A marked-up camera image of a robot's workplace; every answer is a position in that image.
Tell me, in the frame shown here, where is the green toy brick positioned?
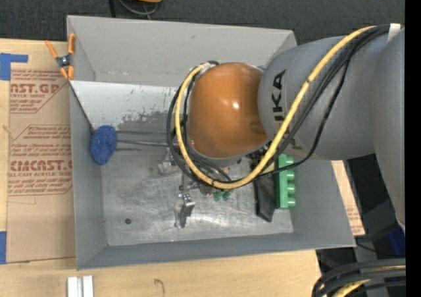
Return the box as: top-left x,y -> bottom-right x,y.
274,153 -> 297,209

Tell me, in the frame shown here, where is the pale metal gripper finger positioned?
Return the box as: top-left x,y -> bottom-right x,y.
157,151 -> 177,176
173,192 -> 197,229

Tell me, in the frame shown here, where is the dark green flat block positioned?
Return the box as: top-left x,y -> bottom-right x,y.
254,170 -> 281,223

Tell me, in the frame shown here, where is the grey metal bin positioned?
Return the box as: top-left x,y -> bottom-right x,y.
66,14 -> 357,271

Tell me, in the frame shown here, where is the brown cardboard board red print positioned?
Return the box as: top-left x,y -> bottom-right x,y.
0,38 -> 366,264

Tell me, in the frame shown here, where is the blue round sponge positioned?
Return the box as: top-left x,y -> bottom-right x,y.
89,124 -> 118,166

